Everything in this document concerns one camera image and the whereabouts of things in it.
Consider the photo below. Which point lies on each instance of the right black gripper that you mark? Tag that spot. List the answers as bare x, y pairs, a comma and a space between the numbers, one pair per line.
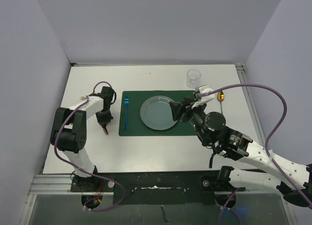
178, 108

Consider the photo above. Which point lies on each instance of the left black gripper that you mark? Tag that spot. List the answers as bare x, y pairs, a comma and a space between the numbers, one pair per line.
104, 120

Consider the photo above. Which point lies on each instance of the copper knife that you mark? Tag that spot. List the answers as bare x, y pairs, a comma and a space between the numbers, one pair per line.
104, 127

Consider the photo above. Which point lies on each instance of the teal round plate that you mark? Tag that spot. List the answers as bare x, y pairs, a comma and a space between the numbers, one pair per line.
156, 113

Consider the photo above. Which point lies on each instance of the dark green placemat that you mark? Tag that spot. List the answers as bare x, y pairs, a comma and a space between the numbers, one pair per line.
136, 127

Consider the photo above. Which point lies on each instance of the blue plastic spoon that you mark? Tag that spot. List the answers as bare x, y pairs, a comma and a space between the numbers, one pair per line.
126, 103

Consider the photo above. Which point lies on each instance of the gold fork green handle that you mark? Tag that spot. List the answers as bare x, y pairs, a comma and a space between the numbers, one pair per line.
83, 97

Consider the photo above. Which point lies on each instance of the clear plastic cup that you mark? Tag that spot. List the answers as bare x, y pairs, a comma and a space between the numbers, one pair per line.
193, 77

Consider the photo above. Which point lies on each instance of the gold iridescent spoon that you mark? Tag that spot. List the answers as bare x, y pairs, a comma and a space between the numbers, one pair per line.
220, 98

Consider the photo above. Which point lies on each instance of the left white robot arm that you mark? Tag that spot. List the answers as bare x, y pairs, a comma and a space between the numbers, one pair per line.
69, 131

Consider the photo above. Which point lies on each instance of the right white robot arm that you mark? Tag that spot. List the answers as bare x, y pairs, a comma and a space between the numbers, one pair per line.
278, 175

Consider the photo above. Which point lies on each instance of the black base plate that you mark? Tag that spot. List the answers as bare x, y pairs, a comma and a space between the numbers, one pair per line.
154, 188

